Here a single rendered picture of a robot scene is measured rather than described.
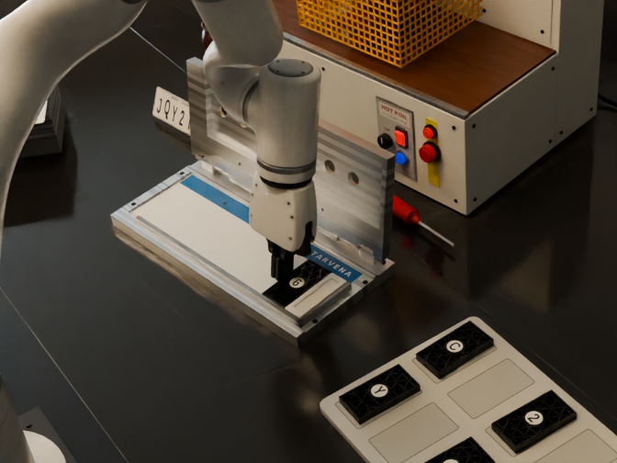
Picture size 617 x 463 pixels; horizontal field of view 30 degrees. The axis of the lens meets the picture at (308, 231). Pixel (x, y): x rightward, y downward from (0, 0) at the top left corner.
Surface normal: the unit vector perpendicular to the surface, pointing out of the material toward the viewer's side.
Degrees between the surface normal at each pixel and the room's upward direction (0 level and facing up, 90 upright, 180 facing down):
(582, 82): 90
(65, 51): 110
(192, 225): 0
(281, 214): 78
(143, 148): 0
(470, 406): 0
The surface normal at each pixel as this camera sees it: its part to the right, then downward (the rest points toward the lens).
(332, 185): -0.72, 0.38
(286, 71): 0.04, -0.84
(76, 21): 0.20, 0.83
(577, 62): 0.70, 0.40
